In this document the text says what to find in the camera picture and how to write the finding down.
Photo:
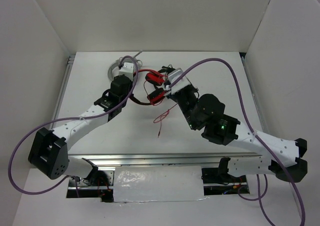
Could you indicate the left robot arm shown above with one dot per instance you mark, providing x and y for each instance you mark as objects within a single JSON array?
[{"x": 50, "y": 149}]

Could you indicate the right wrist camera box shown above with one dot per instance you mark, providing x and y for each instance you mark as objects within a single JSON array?
[{"x": 175, "y": 82}]

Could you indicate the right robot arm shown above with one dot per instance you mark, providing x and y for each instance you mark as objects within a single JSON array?
[{"x": 274, "y": 155}]

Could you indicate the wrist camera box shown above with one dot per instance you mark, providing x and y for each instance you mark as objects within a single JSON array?
[
  {"x": 127, "y": 70},
  {"x": 175, "y": 82}
]

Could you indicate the aluminium rail frame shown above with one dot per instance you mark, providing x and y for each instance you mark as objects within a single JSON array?
[{"x": 155, "y": 135}]

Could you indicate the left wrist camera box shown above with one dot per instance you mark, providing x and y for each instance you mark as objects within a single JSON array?
[{"x": 127, "y": 70}]

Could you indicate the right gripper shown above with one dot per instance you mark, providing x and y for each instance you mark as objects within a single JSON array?
[{"x": 174, "y": 95}]

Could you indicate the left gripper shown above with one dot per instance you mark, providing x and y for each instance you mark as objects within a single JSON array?
[{"x": 130, "y": 85}]

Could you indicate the white cover plate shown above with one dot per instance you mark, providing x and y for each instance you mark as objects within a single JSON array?
[{"x": 158, "y": 184}]

